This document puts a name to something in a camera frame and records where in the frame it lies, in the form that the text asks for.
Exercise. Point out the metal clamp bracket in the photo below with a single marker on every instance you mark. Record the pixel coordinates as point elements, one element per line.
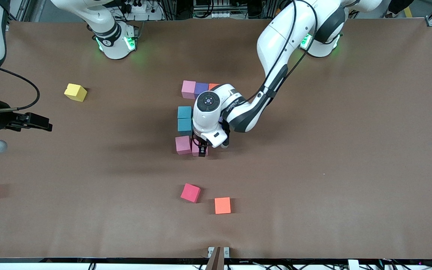
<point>218,258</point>

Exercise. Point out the purple foam cube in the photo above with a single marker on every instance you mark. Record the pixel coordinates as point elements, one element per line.
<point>201,88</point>

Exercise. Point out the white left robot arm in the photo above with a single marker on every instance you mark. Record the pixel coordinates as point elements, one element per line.
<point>283,33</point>

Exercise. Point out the pink foam cube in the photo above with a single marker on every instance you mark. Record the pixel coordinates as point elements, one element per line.
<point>194,152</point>
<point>188,89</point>
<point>183,145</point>

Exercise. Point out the brown paper table cover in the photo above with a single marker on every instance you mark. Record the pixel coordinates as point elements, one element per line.
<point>88,187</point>

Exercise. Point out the white socket box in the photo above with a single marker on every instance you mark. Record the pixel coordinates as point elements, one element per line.
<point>216,15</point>

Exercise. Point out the orange foam cube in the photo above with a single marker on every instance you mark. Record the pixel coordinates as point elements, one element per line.
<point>213,86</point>
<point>222,205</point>

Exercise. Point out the red foam cube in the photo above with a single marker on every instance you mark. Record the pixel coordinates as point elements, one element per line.
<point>190,192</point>

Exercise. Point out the white power strip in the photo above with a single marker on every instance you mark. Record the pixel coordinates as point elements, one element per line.
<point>144,9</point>

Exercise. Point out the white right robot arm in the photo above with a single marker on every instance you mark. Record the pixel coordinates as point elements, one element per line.
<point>111,37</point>

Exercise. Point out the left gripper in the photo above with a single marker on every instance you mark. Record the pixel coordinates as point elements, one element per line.
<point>202,149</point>

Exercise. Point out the blue foam cube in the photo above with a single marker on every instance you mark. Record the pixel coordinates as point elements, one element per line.
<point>185,126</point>
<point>184,112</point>

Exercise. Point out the yellow foam cube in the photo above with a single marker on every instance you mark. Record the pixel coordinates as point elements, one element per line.
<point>75,92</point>

